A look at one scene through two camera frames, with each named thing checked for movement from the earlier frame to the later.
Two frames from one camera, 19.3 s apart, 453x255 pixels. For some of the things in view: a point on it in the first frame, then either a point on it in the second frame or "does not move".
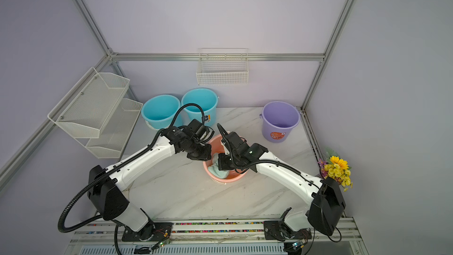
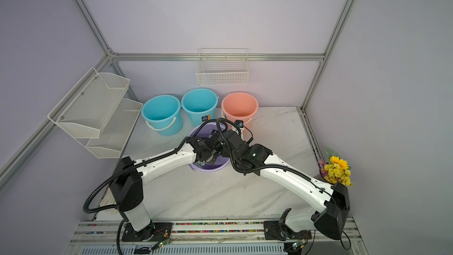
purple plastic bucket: x=278 y=118 → x=203 y=130
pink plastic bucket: x=218 y=147 → x=239 y=106
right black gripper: x=223 y=163 does not move
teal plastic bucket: x=158 y=111 does not move
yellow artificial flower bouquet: x=332 y=166 does not move
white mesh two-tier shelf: x=95 y=114 does not move
